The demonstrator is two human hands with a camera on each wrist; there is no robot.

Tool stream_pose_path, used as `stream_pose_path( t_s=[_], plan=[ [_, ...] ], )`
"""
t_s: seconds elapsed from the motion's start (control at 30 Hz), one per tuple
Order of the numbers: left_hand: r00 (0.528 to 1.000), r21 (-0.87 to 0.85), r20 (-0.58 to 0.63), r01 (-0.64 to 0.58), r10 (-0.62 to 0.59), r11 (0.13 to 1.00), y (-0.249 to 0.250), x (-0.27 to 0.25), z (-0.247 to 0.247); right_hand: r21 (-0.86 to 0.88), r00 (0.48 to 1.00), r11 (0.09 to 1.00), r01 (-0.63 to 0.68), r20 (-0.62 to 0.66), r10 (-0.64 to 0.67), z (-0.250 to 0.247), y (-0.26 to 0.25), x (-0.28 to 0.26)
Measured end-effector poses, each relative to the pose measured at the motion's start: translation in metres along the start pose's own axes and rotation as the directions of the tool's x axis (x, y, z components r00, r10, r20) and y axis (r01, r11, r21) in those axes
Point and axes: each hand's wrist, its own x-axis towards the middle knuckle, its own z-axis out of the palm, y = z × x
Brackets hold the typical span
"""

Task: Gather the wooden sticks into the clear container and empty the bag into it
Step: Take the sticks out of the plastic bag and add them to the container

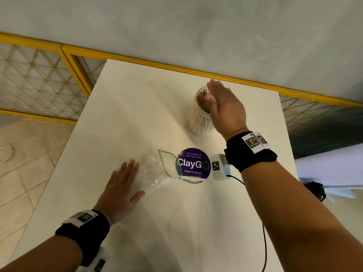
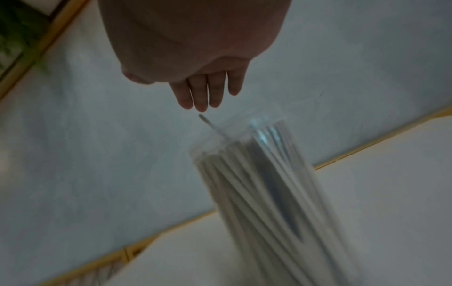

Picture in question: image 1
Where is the person's left hand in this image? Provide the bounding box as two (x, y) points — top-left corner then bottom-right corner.
(93, 159), (146, 226)

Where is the person's right hand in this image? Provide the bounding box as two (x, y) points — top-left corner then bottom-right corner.
(205, 79), (250, 142)

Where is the bundle of wooden sticks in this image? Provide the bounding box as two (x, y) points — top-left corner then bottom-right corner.
(190, 89), (212, 135)

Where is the clear plastic cup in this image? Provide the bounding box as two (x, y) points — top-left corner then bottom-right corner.
(188, 85), (215, 137)

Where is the clear zip bag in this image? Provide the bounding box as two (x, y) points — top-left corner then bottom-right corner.
(115, 149), (182, 193)

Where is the person's right forearm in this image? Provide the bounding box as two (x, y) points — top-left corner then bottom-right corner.
(241, 161), (363, 272)

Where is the person's left forearm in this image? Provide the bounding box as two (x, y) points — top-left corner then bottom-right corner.
(0, 235), (83, 272)

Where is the purple round sticker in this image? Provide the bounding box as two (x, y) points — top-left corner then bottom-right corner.
(175, 148), (212, 184)

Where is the black stand foot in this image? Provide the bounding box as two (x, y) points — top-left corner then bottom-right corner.
(303, 181), (327, 202)

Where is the light blue stand bar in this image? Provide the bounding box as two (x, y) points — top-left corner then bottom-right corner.
(323, 187), (357, 203)

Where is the yellow metal mesh fence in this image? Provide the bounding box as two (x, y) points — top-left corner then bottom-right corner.
(0, 32), (363, 159)

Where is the white right strap tag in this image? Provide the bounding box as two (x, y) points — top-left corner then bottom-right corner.
(241, 131), (271, 154)

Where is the white strap tag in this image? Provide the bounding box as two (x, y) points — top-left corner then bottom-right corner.
(241, 131), (271, 154)
(62, 210), (98, 227)

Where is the white left strap tag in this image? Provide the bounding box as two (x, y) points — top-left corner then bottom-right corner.
(62, 210), (98, 227)

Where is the black left wrist strap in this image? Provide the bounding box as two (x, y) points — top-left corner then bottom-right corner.
(55, 209), (110, 267)

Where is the black wrist strap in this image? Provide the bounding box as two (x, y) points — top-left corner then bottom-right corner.
(224, 131), (278, 173)
(55, 209), (110, 267)

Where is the black right wrist strap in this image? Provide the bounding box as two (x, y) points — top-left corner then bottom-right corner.
(224, 131), (278, 173)

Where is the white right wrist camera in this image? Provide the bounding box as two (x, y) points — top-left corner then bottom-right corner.
(211, 153), (232, 181)

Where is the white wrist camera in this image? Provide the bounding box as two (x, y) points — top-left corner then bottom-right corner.
(76, 246), (109, 272)
(211, 153), (232, 181)

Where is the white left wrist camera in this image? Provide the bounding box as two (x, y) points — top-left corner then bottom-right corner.
(76, 246), (109, 272)

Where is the white floor cable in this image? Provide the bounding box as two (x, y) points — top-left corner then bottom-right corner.
(0, 143), (15, 165)

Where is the black right camera cable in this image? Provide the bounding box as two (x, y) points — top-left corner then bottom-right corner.
(226, 175), (268, 272)

